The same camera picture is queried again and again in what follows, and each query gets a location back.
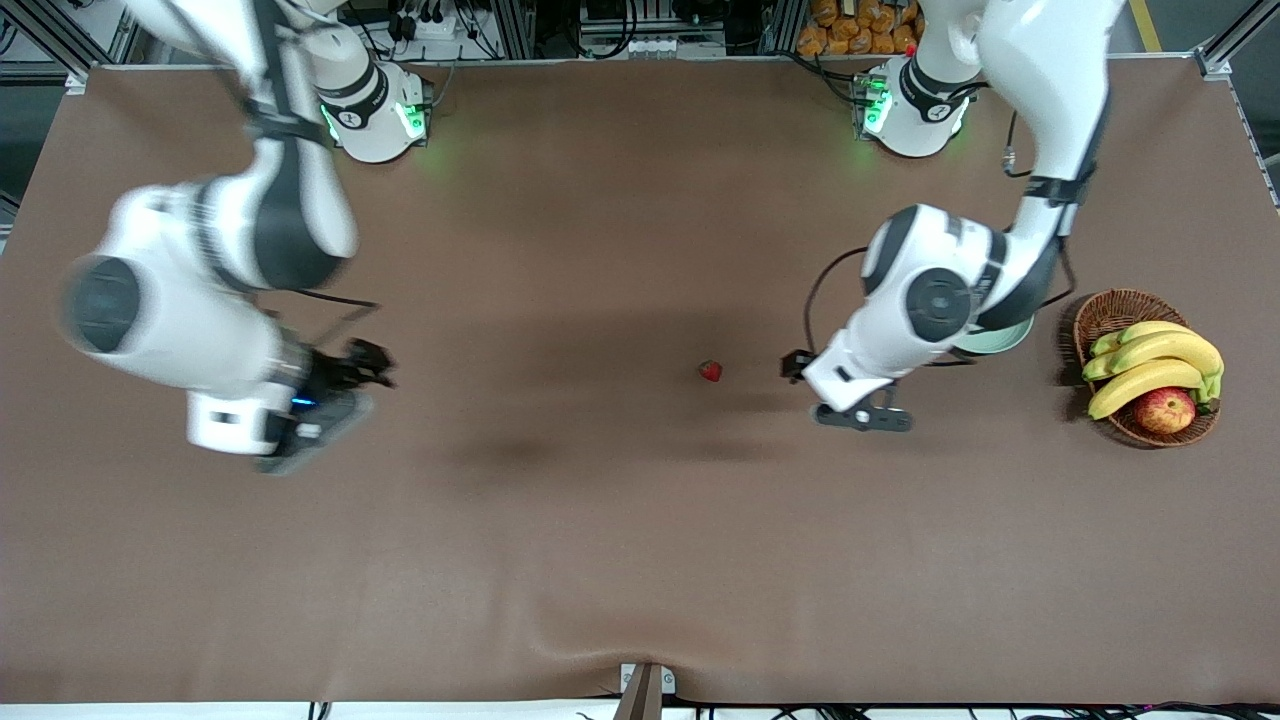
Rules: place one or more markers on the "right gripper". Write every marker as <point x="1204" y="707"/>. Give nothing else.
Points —
<point x="335" y="373"/>

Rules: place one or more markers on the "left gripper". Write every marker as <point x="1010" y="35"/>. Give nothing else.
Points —
<point x="797" y="364"/>

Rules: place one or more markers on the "red strawberry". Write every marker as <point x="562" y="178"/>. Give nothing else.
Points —
<point x="710" y="371"/>

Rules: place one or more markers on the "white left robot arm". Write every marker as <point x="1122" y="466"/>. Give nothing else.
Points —
<point x="940" y="305"/>

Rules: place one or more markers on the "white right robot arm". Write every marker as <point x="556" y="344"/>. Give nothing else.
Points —
<point x="170" y="330"/>

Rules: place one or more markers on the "light green round plate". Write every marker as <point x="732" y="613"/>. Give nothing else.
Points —
<point x="1005" y="338"/>

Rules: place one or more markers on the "brown wicker basket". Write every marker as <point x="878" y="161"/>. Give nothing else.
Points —
<point x="1092" y="325"/>

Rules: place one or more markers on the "brown table cover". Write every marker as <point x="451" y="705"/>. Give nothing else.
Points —
<point x="640" y="560"/>

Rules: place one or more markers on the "yellow banana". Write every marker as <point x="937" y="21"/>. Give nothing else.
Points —
<point x="1170" y="350"/>
<point x="1140" y="385"/>
<point x="1150" y="330"/>

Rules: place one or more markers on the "red apple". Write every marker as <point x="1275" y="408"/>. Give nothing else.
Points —
<point x="1165" y="410"/>

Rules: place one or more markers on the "orange bread roll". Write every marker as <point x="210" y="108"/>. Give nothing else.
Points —
<point x="826" y="12"/>
<point x="839" y="44"/>
<point x="812" y="40"/>
<point x="905" y="36"/>
<point x="861" y="40"/>
<point x="882" y="18"/>

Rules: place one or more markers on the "white power strip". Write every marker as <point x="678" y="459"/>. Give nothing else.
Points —
<point x="440" y="28"/>

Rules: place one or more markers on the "aluminium frame profile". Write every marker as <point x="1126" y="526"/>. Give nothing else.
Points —
<point x="60" y="45"/>
<point x="782" y="25"/>
<point x="508" y="28"/>
<point x="1235" y="35"/>

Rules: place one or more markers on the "metal mount bracket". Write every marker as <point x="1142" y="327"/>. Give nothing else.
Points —
<point x="645" y="695"/>

